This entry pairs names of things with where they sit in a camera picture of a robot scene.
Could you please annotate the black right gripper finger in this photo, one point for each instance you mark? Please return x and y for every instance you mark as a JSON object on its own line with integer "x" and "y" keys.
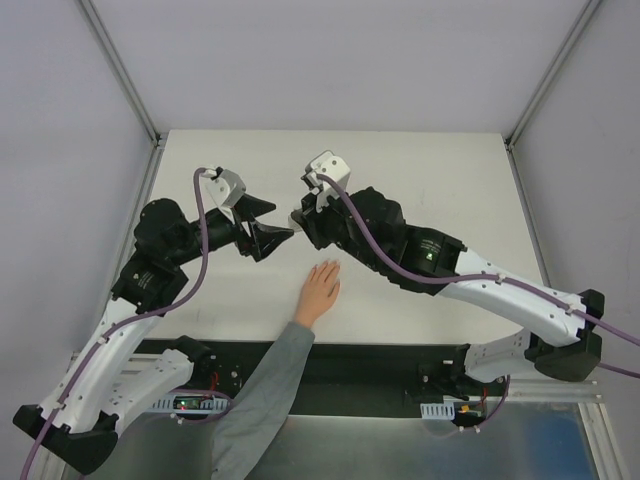
{"x": 312, "y": 214}
{"x": 316, "y": 237}

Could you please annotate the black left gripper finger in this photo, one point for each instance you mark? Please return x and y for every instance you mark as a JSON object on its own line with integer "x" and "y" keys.
{"x": 266, "y": 239}
{"x": 251, "y": 208}

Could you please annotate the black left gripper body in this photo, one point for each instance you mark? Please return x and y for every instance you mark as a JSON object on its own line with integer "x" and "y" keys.
{"x": 245, "y": 235}

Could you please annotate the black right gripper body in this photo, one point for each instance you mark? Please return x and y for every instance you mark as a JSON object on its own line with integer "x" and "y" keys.
{"x": 310, "y": 220}

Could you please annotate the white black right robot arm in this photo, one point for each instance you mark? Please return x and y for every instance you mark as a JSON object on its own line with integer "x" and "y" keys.
{"x": 556, "y": 336}

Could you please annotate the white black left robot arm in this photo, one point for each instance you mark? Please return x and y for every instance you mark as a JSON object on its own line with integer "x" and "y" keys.
{"x": 82, "y": 420}

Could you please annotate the grey sleeved forearm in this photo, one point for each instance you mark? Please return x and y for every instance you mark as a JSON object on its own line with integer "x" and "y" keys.
{"x": 261, "y": 408}

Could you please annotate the mannequin hand with nails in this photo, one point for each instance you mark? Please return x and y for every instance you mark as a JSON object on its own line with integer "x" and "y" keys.
{"x": 318, "y": 293}

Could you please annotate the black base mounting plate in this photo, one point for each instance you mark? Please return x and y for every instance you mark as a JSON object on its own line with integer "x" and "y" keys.
{"x": 361, "y": 380}

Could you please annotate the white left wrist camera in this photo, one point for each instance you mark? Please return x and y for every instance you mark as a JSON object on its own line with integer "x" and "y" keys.
{"x": 225, "y": 188}

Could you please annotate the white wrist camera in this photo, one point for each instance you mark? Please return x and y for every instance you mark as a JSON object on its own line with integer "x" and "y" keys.
{"x": 225, "y": 188}
{"x": 321, "y": 173}

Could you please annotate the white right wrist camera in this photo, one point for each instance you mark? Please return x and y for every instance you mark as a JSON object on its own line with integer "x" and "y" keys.
{"x": 321, "y": 173}

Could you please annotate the left aluminium frame post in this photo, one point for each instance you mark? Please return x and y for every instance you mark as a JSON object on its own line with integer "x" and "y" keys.
{"x": 113, "y": 59}

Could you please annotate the aluminium frame post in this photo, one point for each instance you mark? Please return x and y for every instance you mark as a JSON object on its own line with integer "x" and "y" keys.
{"x": 551, "y": 74}
{"x": 113, "y": 59}

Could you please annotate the white right cable duct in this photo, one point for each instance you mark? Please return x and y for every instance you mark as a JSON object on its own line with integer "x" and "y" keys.
{"x": 438, "y": 411}

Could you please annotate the aluminium rail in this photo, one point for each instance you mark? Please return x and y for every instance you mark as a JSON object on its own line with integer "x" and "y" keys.
{"x": 534, "y": 390}

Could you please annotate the right aluminium frame post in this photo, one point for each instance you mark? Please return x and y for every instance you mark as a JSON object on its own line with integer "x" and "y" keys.
{"x": 551, "y": 74}

